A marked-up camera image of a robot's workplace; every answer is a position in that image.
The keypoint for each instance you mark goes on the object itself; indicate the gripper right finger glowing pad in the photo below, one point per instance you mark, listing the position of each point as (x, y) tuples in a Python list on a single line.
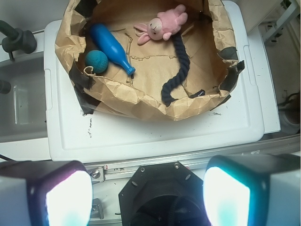
[(253, 190)]

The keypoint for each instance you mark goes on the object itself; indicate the teal textured ball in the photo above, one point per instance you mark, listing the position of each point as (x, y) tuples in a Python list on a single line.
[(98, 60)]

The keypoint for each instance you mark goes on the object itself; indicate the black octagonal mount plate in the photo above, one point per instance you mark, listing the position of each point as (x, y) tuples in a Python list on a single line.
[(167, 194)]

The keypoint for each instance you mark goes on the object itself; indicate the white plastic bin lid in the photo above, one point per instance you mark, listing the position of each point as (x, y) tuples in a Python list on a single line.
[(107, 137)]

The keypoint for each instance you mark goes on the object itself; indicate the brown paper bag basket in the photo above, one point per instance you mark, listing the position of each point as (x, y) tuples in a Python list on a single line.
[(209, 41)]

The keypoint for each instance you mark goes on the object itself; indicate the dark grey faucet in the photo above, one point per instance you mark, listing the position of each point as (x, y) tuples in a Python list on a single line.
[(17, 39)]

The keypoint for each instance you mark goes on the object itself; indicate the grey sink basin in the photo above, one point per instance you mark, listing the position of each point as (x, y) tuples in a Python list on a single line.
[(22, 99)]

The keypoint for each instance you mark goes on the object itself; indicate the pink plush bunny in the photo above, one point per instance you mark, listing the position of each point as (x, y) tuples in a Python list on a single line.
[(162, 27)]

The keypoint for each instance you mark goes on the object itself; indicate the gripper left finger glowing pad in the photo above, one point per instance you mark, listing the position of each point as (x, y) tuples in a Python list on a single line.
[(45, 193)]

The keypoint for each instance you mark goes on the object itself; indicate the blue plastic bottle toy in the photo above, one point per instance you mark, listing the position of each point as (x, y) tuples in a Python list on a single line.
[(109, 45)]

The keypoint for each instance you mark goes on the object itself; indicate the aluminium extrusion rail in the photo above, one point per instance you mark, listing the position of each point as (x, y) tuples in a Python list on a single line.
[(110, 170)]

